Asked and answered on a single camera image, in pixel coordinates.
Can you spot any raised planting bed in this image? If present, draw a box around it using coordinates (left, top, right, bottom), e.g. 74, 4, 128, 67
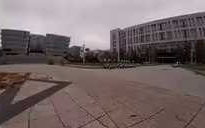
63, 63, 104, 70

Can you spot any low pale building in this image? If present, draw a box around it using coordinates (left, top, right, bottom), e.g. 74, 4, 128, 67
68, 45, 84, 58

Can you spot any grey stone slab plaza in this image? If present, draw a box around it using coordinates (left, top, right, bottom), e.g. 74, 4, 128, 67
0, 63, 205, 128

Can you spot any pale vehicle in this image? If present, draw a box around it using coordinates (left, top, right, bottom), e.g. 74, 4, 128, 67
171, 61, 184, 68

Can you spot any pale curved multi-storey building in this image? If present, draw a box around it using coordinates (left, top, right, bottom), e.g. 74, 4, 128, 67
109, 10, 205, 65

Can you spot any dark grey block building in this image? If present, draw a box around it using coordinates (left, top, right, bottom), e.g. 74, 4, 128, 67
0, 28, 72, 57

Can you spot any grassy embankment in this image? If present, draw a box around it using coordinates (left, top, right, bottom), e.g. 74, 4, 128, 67
0, 54, 71, 66

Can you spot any grass strip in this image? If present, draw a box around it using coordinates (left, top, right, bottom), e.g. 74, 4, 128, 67
183, 63, 205, 79

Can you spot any brown patch of ground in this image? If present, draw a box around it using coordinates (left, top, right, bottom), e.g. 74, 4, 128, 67
0, 71, 31, 94

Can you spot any row of dark trees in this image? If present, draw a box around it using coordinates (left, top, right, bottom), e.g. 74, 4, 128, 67
118, 39, 205, 65

